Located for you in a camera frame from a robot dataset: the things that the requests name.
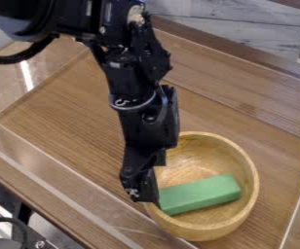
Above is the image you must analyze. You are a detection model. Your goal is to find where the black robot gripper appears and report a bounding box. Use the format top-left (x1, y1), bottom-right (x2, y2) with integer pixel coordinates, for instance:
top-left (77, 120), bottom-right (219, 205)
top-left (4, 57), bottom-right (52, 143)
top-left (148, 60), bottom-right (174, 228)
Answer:
top-left (108, 85), bottom-right (179, 204)

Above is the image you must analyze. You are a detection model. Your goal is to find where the green rectangular block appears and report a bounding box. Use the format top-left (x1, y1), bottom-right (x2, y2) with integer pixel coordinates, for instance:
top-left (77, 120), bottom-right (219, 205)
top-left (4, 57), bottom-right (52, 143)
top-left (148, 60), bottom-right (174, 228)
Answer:
top-left (159, 174), bottom-right (240, 216)

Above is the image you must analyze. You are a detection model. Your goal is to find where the brown wooden bowl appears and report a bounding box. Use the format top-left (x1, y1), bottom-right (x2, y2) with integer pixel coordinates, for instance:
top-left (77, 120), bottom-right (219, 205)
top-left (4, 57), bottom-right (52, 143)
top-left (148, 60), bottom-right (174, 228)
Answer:
top-left (144, 131), bottom-right (259, 241)

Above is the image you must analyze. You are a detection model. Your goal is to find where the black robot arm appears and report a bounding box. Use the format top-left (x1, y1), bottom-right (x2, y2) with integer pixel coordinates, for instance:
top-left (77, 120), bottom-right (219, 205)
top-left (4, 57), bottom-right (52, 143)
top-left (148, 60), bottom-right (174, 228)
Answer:
top-left (0, 0), bottom-right (179, 204)

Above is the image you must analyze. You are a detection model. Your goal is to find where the black metal table leg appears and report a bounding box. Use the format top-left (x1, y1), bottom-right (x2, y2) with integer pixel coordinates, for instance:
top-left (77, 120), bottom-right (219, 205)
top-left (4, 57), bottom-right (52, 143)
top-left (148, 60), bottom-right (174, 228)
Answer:
top-left (11, 202), bottom-right (32, 241)

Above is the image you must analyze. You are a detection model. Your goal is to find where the clear acrylic front wall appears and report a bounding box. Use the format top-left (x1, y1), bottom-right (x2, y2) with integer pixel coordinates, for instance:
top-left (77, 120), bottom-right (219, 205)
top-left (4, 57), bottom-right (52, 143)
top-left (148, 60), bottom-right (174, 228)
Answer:
top-left (0, 125), bottom-right (196, 249)

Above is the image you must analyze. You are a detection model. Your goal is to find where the black cable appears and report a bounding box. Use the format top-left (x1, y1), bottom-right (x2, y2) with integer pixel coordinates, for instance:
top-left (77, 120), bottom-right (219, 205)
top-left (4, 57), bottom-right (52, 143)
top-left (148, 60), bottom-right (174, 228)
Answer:
top-left (0, 217), bottom-right (31, 249)

